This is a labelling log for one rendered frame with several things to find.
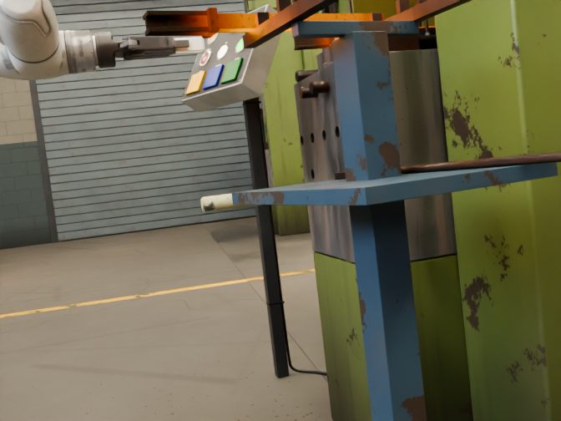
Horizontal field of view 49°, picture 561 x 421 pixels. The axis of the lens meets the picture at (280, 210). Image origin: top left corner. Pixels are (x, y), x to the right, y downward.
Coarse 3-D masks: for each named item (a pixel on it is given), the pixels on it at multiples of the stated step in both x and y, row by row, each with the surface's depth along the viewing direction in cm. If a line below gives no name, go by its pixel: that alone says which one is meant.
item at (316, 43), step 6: (300, 42) 144; (306, 42) 145; (312, 42) 145; (318, 42) 146; (324, 42) 146; (330, 42) 145; (294, 48) 146; (300, 48) 145; (306, 48) 146; (312, 48) 147
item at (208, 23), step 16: (144, 16) 88; (160, 16) 88; (176, 16) 90; (192, 16) 90; (208, 16) 90; (224, 16) 92; (240, 16) 93; (272, 16) 95; (320, 16) 99; (336, 16) 100; (352, 16) 101; (368, 16) 103; (160, 32) 88; (176, 32) 89; (192, 32) 90; (208, 32) 91; (224, 32) 94; (240, 32) 96
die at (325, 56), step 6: (420, 30) 145; (432, 30) 146; (324, 48) 153; (330, 48) 150; (426, 48) 146; (318, 54) 158; (324, 54) 154; (330, 54) 150; (318, 60) 158; (324, 60) 154; (330, 60) 151; (318, 66) 159
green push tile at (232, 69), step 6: (234, 60) 186; (240, 60) 183; (228, 66) 187; (234, 66) 184; (240, 66) 183; (228, 72) 186; (234, 72) 183; (222, 78) 187; (228, 78) 184; (234, 78) 181
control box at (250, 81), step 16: (208, 48) 205; (256, 48) 183; (272, 48) 187; (208, 64) 200; (224, 64) 191; (256, 64) 183; (240, 80) 179; (256, 80) 182; (192, 96) 199; (208, 96) 194; (224, 96) 191; (240, 96) 187; (256, 96) 184
